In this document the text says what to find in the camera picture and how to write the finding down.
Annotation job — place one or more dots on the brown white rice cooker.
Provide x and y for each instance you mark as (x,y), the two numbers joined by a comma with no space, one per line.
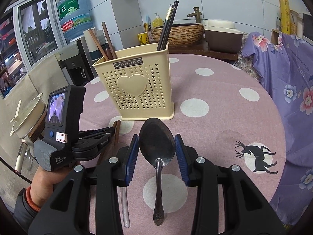
(222,36)

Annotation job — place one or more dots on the yellow mug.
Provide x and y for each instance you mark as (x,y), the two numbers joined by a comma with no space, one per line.
(143,38)

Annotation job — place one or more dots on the white microwave oven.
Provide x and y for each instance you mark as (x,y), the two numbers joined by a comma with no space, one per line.
(308,28)

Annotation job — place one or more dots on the dark chopstick gold band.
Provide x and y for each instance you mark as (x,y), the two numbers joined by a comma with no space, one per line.
(165,30)

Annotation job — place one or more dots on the brass faucet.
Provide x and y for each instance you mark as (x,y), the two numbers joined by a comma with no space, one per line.
(196,14)

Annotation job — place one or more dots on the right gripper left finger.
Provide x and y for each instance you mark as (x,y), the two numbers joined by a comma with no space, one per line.
(67,210)

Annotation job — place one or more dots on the purple floral cloth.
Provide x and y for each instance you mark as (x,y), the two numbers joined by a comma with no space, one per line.
(285,71)

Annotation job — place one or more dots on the window with frame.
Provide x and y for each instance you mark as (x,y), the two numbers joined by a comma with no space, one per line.
(30,31)

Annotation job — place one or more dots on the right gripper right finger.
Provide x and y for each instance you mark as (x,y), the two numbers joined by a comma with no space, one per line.
(246,210)

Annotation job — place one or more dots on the slim steel spoon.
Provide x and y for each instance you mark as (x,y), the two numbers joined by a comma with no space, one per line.
(124,206)

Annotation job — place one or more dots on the wooden handled steel spoon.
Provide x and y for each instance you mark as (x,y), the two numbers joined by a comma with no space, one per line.
(109,54)

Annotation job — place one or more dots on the large steel spoon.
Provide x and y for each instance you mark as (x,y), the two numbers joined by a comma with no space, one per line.
(156,143)

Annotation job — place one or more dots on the blue water jug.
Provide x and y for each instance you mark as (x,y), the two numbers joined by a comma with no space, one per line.
(74,17)

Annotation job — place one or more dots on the grey water dispenser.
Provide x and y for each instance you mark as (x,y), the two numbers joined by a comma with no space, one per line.
(76,62)

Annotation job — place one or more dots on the person's left hand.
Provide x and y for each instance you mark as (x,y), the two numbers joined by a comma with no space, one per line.
(43,182)

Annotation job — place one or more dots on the cream pot with lid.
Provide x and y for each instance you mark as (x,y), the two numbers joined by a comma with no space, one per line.
(25,119)

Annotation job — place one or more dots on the yellow soap dispenser bottle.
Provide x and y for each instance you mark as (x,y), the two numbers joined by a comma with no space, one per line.
(157,22)

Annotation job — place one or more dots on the yellow rolled packet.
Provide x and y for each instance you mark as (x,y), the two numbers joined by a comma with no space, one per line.
(285,16)

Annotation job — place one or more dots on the cream plastic utensil holder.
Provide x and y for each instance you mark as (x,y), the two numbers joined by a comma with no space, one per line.
(138,82)

